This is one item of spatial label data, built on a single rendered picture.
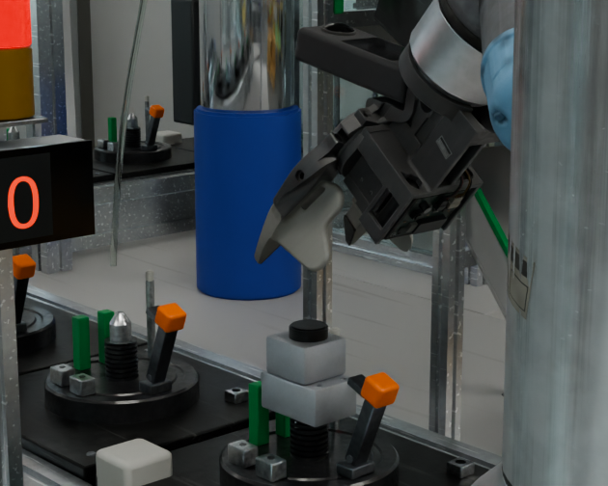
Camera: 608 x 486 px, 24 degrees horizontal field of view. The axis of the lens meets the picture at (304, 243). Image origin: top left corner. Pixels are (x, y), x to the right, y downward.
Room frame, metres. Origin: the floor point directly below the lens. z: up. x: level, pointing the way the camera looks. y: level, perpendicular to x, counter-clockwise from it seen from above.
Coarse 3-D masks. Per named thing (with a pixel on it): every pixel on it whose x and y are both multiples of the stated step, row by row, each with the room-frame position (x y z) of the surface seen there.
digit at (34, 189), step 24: (0, 168) 0.96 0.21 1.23; (24, 168) 0.97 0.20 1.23; (48, 168) 0.99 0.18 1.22; (0, 192) 0.96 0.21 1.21; (24, 192) 0.97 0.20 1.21; (48, 192) 0.99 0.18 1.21; (0, 216) 0.96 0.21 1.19; (24, 216) 0.97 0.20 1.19; (48, 216) 0.99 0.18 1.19; (0, 240) 0.96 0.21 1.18
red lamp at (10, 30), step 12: (0, 0) 0.97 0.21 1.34; (12, 0) 0.97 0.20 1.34; (24, 0) 0.98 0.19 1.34; (0, 12) 0.97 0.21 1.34; (12, 12) 0.97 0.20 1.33; (24, 12) 0.98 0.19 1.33; (0, 24) 0.97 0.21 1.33; (12, 24) 0.97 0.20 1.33; (24, 24) 0.98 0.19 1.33; (0, 36) 0.97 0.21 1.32; (12, 36) 0.97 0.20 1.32; (24, 36) 0.98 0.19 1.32
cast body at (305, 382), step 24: (288, 336) 1.03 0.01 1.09; (312, 336) 1.02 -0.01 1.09; (336, 336) 1.03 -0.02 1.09; (288, 360) 1.01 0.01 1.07; (312, 360) 1.01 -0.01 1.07; (336, 360) 1.02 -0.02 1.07; (264, 384) 1.04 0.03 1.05; (288, 384) 1.01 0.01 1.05; (312, 384) 1.01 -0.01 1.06; (336, 384) 1.01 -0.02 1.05; (288, 408) 1.01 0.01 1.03; (312, 408) 0.99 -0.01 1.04; (336, 408) 1.01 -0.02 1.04
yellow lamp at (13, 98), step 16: (0, 48) 0.98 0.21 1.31; (16, 48) 0.98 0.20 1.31; (0, 64) 0.97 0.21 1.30; (16, 64) 0.97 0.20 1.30; (32, 64) 0.99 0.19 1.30; (0, 80) 0.97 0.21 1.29; (16, 80) 0.97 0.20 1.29; (32, 80) 0.99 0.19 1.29; (0, 96) 0.97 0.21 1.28; (16, 96) 0.97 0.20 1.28; (32, 96) 0.99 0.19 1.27; (0, 112) 0.97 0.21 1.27; (16, 112) 0.97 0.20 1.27; (32, 112) 0.99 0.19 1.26
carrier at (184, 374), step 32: (128, 320) 1.22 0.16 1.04; (128, 352) 1.21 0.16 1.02; (32, 384) 1.26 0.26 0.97; (64, 384) 1.19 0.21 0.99; (96, 384) 1.20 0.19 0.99; (128, 384) 1.20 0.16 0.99; (160, 384) 1.17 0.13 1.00; (192, 384) 1.20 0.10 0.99; (224, 384) 1.26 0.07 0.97; (32, 416) 1.17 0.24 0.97; (64, 416) 1.17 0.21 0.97; (96, 416) 1.15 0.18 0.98; (128, 416) 1.15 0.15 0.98; (160, 416) 1.16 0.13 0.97; (192, 416) 1.17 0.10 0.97; (224, 416) 1.17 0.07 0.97; (32, 448) 1.11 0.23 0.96; (64, 448) 1.09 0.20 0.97; (96, 448) 1.09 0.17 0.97
